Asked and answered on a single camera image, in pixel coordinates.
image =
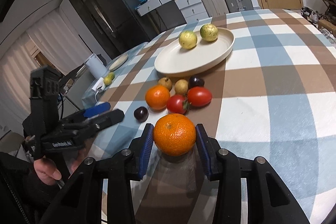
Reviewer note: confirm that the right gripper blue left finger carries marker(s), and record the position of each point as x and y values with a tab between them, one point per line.
136	157

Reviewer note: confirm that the small green lime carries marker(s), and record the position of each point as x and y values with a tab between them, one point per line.
107	80

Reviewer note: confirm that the right brown longan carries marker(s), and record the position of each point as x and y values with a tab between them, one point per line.
181	87

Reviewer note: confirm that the white drawer desk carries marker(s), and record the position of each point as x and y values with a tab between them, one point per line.
184	11

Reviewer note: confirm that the white cylindrical canister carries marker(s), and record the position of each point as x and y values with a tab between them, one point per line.
96	66

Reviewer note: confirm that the oblong red tomato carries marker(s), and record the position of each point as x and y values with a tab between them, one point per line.
199	96

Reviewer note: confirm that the left brown longan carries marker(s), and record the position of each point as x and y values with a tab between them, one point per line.
166	82

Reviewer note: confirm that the small cream plate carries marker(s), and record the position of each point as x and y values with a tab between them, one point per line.
118	62

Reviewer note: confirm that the dark plum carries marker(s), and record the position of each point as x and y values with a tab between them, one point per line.
141	114
195	81

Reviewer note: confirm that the round red tomato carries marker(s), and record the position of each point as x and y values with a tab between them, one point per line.
178	104

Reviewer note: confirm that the brown longan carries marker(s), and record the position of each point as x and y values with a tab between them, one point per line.
166	82
181	87

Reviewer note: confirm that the cardboard box on floor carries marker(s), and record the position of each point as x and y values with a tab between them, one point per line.
323	23

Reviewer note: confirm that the green guava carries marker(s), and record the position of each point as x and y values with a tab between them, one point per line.
188	40
209	32

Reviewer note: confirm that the orange mandarin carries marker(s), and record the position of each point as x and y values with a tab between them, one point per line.
157	97
174	134

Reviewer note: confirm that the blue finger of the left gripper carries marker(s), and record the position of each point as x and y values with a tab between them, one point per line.
96	110

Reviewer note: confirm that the dark grey refrigerator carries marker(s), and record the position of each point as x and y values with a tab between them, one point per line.
129	27

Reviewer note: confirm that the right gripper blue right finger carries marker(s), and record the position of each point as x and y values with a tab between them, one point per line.
216	161

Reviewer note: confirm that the person's left hand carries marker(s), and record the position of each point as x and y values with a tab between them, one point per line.
49	174

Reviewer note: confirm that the large cream plate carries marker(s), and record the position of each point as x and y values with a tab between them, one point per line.
175	61

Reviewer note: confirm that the white curtains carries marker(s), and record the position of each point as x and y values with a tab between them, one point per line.
59	45

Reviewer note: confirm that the checkered tablecloth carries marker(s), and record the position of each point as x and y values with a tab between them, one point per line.
273	96

